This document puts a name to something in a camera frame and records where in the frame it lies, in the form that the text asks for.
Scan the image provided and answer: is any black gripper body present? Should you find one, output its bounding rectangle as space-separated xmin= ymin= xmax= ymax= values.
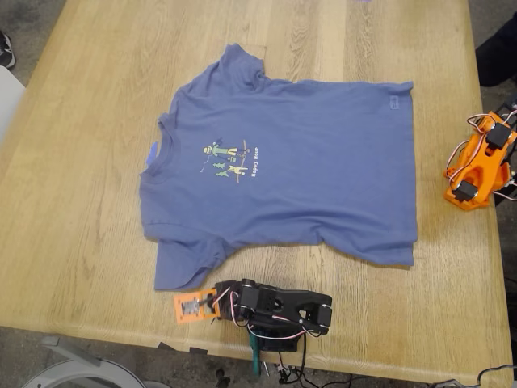
xmin=213 ymin=278 xmax=243 ymax=323

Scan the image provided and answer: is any grey round chair base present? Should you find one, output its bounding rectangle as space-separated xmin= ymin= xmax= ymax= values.
xmin=22 ymin=335 xmax=142 ymax=388

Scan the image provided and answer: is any dark sneaker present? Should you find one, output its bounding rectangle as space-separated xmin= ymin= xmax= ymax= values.
xmin=0 ymin=31 xmax=17 ymax=69

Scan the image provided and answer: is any white chair seat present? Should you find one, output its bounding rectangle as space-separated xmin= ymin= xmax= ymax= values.
xmin=0 ymin=65 xmax=26 ymax=142

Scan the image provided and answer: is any blue printed T-shirt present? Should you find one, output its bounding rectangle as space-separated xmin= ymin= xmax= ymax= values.
xmin=139 ymin=43 xmax=418 ymax=292

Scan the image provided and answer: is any orange camera mount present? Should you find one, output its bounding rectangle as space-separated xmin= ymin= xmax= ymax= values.
xmin=174 ymin=287 xmax=221 ymax=326

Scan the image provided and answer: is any thin black floor cable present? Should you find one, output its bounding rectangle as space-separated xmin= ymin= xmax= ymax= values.
xmin=430 ymin=365 xmax=517 ymax=388

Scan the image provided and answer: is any black camera cable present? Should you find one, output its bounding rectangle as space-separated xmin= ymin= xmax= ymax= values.
xmin=278 ymin=335 xmax=356 ymax=387

